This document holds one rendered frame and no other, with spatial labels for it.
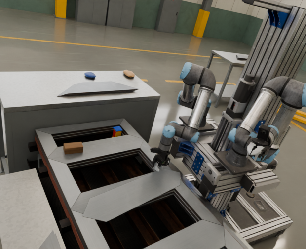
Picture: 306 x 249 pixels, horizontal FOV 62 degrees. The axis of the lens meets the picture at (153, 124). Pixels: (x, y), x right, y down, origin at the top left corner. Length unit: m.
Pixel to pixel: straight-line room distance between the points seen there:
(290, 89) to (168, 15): 10.07
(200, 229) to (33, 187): 1.02
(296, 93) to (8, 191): 1.72
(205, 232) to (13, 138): 1.44
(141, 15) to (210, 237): 10.31
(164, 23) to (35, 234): 10.51
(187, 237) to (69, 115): 1.24
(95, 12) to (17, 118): 8.26
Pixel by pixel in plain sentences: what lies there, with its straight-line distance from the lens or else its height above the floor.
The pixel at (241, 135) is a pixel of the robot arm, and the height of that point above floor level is 1.37.
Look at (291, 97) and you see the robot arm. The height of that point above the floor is 1.60.
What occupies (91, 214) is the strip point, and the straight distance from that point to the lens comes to 1.47.
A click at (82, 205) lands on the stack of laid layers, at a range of 1.51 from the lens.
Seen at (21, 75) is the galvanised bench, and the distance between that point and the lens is 2.44.
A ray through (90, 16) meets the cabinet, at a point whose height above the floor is 0.24.
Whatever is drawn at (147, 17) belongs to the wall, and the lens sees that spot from 11.41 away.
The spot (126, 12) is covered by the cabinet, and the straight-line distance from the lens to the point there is 10.34.
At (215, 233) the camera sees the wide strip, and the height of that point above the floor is 0.87.
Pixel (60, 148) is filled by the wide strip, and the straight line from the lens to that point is 1.86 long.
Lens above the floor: 2.01
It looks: 30 degrees down
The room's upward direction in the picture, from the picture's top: 15 degrees clockwise
